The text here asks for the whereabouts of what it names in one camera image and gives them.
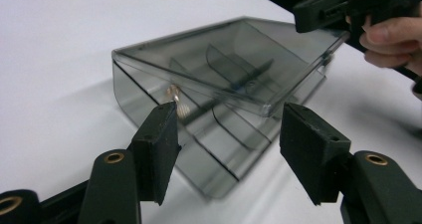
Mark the transparent grey compartment box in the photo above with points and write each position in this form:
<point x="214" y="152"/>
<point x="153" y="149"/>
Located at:
<point x="232" y="58"/>

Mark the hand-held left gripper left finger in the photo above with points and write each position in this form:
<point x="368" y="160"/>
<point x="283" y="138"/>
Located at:
<point x="156" y="151"/>

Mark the small gold jewelry piece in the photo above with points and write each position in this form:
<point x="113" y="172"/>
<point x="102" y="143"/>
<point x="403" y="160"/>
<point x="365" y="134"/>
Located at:
<point x="173" y="92"/>

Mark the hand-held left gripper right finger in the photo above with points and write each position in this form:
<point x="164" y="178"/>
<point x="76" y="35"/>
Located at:
<point x="312" y="147"/>

